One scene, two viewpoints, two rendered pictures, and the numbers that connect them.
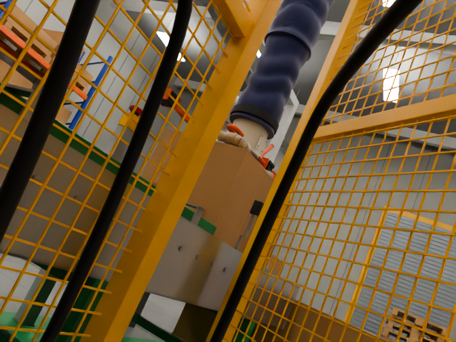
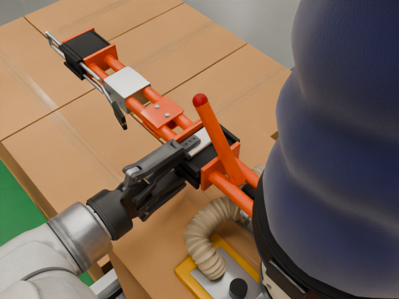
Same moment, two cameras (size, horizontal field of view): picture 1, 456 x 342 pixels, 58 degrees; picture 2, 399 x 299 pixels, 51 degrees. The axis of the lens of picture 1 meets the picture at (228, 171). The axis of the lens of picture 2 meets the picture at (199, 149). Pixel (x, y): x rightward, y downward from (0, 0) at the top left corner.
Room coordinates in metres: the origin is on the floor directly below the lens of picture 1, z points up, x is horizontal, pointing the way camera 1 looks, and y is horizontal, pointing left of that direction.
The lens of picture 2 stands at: (1.88, 0.26, 1.63)
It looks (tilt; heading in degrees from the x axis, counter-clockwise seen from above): 52 degrees down; 286
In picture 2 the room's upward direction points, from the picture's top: straight up
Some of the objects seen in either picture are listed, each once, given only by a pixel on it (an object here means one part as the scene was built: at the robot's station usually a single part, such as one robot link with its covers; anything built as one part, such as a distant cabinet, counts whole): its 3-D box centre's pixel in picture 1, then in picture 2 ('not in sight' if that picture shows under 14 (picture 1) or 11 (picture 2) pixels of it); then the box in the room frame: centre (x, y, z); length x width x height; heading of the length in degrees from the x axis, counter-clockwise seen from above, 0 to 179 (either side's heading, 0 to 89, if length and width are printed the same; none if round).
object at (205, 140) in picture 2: not in sight; (198, 141); (2.00, -0.15, 1.10); 0.07 x 0.03 x 0.01; 58
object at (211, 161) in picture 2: (262, 165); (204, 152); (1.99, -0.15, 1.08); 0.10 x 0.08 x 0.06; 58
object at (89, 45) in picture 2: not in sight; (91, 52); (2.28, -0.33, 1.07); 0.08 x 0.07 x 0.05; 148
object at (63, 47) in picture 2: not in sight; (83, 77); (2.26, -0.26, 1.07); 0.31 x 0.03 x 0.05; 148
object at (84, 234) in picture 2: not in sight; (82, 234); (2.12, 0.05, 1.07); 0.09 x 0.06 x 0.09; 148
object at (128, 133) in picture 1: (81, 212); not in sight; (1.87, 0.51, 0.50); 0.07 x 0.07 x 1.00; 58
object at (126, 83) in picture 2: not in sight; (127, 89); (2.17, -0.26, 1.07); 0.07 x 0.07 x 0.04; 58
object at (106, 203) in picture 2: not in sight; (123, 204); (2.08, -0.02, 1.07); 0.09 x 0.07 x 0.08; 58
